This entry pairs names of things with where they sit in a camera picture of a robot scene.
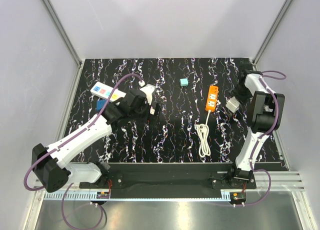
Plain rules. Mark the white cube socket adapter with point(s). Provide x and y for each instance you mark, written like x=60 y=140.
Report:
x=233 y=104

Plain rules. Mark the blue cube socket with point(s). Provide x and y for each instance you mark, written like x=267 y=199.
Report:
x=101 y=105

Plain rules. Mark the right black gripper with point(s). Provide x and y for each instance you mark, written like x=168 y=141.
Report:
x=243 y=100

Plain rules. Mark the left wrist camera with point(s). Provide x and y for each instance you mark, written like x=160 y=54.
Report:
x=148 y=89

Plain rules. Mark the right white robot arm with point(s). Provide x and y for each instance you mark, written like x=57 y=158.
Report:
x=264 y=114

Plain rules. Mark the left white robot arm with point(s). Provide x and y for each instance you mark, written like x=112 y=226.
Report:
x=53 y=164

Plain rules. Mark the white slotted cable duct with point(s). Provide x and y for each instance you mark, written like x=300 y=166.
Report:
x=78 y=195

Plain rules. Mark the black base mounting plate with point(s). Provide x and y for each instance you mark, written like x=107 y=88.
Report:
x=172 y=180

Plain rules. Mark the teal small cube plug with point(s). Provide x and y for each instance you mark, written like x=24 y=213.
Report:
x=184 y=82

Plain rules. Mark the white multicolour power strip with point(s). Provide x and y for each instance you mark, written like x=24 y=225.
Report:
x=103 y=91

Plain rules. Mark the orange power strip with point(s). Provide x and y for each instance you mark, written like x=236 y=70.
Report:
x=212 y=98

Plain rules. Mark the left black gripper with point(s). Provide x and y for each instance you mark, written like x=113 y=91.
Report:
x=148 y=119

